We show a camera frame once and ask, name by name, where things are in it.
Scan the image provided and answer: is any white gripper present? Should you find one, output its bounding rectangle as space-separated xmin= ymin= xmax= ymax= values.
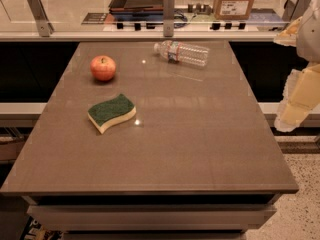
xmin=273 ymin=0 xmax=320 ymax=132

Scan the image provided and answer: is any clear plastic water bottle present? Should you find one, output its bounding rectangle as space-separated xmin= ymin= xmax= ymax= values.
xmin=154 ymin=40 xmax=210 ymax=67

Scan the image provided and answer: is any cardboard box with label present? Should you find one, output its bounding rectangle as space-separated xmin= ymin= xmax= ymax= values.
xmin=214 ymin=0 xmax=254 ymax=20

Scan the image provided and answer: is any red apple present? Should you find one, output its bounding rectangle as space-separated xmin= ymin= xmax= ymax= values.
xmin=90 ymin=55 xmax=116 ymax=82

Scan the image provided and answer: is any green and yellow sponge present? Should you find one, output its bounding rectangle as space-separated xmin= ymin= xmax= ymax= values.
xmin=88 ymin=94 xmax=136 ymax=134

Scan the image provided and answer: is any grey table drawer front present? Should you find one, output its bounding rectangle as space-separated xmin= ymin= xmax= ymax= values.
xmin=28 ymin=205 xmax=276 ymax=231

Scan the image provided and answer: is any right metal glass bracket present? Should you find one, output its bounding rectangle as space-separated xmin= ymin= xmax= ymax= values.
xmin=282 ymin=0 xmax=311 ymax=22

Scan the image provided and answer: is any metal glass bracket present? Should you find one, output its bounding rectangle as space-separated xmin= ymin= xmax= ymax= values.
xmin=163 ymin=0 xmax=175 ymax=37
xmin=27 ymin=0 xmax=54 ymax=37
xmin=282 ymin=0 xmax=311 ymax=22

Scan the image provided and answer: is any middle metal glass bracket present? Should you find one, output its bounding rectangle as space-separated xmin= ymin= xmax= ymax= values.
xmin=163 ymin=0 xmax=175 ymax=37

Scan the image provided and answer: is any left metal glass bracket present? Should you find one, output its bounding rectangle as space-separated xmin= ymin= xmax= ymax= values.
xmin=27 ymin=0 xmax=54 ymax=37

